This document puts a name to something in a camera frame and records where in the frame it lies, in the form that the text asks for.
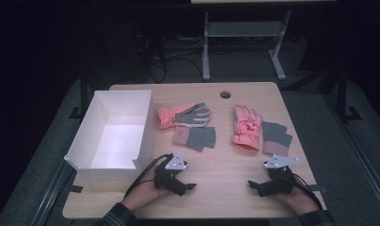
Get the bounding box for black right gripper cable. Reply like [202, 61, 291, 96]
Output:
[291, 172, 325, 211]

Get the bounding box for white box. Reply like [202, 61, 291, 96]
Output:
[63, 89, 157, 182]

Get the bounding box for grey metal stand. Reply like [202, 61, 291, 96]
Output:
[201, 8, 293, 82]

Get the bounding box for bundle of floor cables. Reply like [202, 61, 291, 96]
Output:
[135, 32, 205, 83]

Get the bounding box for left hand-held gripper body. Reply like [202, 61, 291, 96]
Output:
[153, 152, 188, 196]

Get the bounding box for person's left hand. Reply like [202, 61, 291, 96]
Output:
[121, 166, 177, 212]

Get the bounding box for black stand post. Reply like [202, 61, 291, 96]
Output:
[69, 67, 90, 121]
[335, 62, 363, 124]

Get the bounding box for pink winter glove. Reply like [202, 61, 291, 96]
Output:
[231, 105, 263, 154]
[157, 102, 212, 131]

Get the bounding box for person's right hand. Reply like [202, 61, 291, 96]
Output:
[272, 185, 321, 217]

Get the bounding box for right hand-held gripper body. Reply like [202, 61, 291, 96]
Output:
[261, 153, 300, 198]

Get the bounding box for aluminium floor rail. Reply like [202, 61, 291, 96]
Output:
[323, 93, 380, 218]
[29, 161, 77, 226]

